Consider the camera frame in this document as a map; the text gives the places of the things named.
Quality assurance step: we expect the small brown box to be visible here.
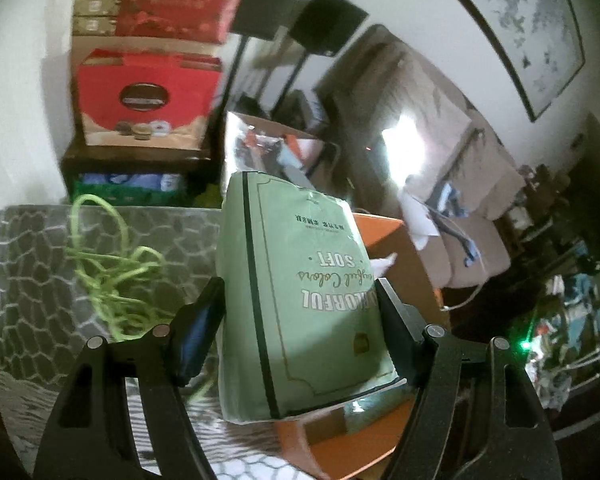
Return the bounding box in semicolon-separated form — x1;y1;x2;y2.
73;0;124;17
72;16;119;37

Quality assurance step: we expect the black speaker stand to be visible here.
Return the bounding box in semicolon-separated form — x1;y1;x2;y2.
219;37;252;117

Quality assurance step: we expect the beige sofa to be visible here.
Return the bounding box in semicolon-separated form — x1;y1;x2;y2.
314;24;527;289

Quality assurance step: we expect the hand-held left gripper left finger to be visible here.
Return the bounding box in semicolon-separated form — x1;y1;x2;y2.
37;275;226;480

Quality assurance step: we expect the grey blue headband device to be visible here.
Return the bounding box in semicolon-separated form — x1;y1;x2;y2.
442;182;482;267

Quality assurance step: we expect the green tissue pack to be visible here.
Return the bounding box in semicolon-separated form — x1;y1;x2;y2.
215;170;411;423

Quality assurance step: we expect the framed wall painting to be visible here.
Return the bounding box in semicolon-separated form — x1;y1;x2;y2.
420;0;589;122

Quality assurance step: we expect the orange cardboard box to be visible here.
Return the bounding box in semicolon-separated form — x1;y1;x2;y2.
272;212;453;480

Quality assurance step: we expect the red gift box round label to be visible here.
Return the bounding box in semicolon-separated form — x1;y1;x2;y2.
75;49;223;150

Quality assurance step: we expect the grey patterned mat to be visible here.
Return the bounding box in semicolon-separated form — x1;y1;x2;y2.
0;205;281;480

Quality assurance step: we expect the white cable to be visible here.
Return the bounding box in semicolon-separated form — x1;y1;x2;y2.
442;280;487;312

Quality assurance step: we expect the green bag with blue packs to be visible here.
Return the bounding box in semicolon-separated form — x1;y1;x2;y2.
72;172;192;207

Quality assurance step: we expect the green cord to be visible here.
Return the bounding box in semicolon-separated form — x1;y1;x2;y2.
67;194;216;401

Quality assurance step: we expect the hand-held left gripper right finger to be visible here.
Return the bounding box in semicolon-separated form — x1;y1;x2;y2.
375;280;566;480

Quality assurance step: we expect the white paper sheet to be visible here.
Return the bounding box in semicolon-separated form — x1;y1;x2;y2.
399;189;447;251

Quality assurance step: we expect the red patterned gift box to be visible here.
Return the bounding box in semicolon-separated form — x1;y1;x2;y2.
115;0;258;43

